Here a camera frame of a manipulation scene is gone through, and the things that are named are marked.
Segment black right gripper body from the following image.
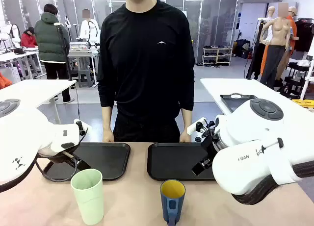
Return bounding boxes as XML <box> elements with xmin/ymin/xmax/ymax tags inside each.
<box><xmin>201</xmin><ymin>134</ymin><xmax>220</xmax><ymax>163</ymax></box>

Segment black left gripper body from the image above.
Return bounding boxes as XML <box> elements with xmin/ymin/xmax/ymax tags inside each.
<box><xmin>57</xmin><ymin>150</ymin><xmax>92</xmax><ymax>172</ymax></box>

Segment pale green plastic cup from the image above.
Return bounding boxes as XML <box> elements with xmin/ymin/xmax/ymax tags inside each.
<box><xmin>70</xmin><ymin>168</ymin><xmax>104</xmax><ymax>226</ymax></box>

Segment person's left forearm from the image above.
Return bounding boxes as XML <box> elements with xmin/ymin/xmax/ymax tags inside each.
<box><xmin>180</xmin><ymin>108</ymin><xmax>193</xmax><ymax>136</ymax></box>

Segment person's right forearm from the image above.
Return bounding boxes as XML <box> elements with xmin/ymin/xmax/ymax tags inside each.
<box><xmin>101</xmin><ymin>105</ymin><xmax>116</xmax><ymax>135</ymax></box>

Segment person's left hand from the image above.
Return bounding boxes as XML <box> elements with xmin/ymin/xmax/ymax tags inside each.
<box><xmin>179</xmin><ymin>131</ymin><xmax>193</xmax><ymax>143</ymax></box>

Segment person's right hand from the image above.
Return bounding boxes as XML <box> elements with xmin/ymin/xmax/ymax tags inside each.
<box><xmin>102</xmin><ymin>129</ymin><xmax>115</xmax><ymax>143</ymax></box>

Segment black serving tray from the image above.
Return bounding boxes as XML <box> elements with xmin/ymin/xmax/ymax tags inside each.
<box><xmin>147</xmin><ymin>142</ymin><xmax>218</xmax><ymax>182</ymax></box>
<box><xmin>42</xmin><ymin>142</ymin><xmax>131</xmax><ymax>182</ymax></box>

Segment blue mug yellow inside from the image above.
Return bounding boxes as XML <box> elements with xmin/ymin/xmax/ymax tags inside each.
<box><xmin>159</xmin><ymin>179</ymin><xmax>186</xmax><ymax>226</ymax></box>

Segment white side table with tray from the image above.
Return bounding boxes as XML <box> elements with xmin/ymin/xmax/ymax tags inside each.
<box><xmin>200</xmin><ymin>77</ymin><xmax>314</xmax><ymax>148</ymax></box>

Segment grey step stool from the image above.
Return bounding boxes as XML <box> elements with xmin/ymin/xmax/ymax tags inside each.
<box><xmin>77</xmin><ymin>66</ymin><xmax>96</xmax><ymax>88</ymax></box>

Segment white shoe rack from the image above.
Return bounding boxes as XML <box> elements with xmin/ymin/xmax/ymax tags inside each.
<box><xmin>202</xmin><ymin>45</ymin><xmax>233</xmax><ymax>68</ymax></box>

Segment yellow flat object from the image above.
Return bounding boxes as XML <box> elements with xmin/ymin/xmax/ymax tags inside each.
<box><xmin>291</xmin><ymin>99</ymin><xmax>313</xmax><ymax>107</ymax></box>

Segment person in black sweater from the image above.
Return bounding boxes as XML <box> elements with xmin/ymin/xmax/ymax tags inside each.
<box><xmin>96</xmin><ymin>0</ymin><xmax>196</xmax><ymax>143</ymax></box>

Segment white work desk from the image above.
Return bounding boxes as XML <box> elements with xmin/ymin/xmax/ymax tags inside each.
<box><xmin>0</xmin><ymin>49</ymin><xmax>41</xmax><ymax>80</ymax></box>

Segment person in green puffer jacket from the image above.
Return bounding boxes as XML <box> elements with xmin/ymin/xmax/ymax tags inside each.
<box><xmin>34</xmin><ymin>3</ymin><xmax>76</xmax><ymax>104</ymax></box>

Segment bare mannequin grey trousers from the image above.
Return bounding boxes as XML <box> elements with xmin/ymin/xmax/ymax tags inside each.
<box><xmin>259</xmin><ymin>2</ymin><xmax>294</xmax><ymax>90</ymax></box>

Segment person in red jacket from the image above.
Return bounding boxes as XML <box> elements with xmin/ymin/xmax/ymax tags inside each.
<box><xmin>20</xmin><ymin>26</ymin><xmax>39</xmax><ymax>48</ymax></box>

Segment figure in white top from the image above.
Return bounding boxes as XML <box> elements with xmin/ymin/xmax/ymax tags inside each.
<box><xmin>79</xmin><ymin>8</ymin><xmax>102</xmax><ymax>46</ymax></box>

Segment rack of dark clothes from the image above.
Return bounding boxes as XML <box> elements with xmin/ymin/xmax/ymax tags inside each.
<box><xmin>293</xmin><ymin>17</ymin><xmax>314</xmax><ymax>53</ymax></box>

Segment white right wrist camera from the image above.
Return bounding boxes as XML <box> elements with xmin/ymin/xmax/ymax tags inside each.
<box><xmin>186</xmin><ymin>117</ymin><xmax>209</xmax><ymax>136</ymax></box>

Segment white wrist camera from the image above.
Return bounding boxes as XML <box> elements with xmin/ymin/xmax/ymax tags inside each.
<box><xmin>186</xmin><ymin>117</ymin><xmax>209</xmax><ymax>136</ymax></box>
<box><xmin>73</xmin><ymin>118</ymin><xmax>92</xmax><ymax>136</ymax></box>

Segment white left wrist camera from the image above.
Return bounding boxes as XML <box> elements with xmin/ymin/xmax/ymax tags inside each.
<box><xmin>73</xmin><ymin>118</ymin><xmax>92</xmax><ymax>136</ymax></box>

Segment black tray with handles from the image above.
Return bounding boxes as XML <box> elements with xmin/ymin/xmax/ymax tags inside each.
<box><xmin>219</xmin><ymin>93</ymin><xmax>259</xmax><ymax>113</ymax></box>

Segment black right arm cable sleeve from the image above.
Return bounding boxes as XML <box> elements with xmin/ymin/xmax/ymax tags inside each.
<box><xmin>231</xmin><ymin>160</ymin><xmax>314</xmax><ymax>206</ymax></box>

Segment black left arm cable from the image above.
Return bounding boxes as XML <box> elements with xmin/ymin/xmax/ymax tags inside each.
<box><xmin>0</xmin><ymin>127</ymin><xmax>89</xmax><ymax>194</ymax></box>

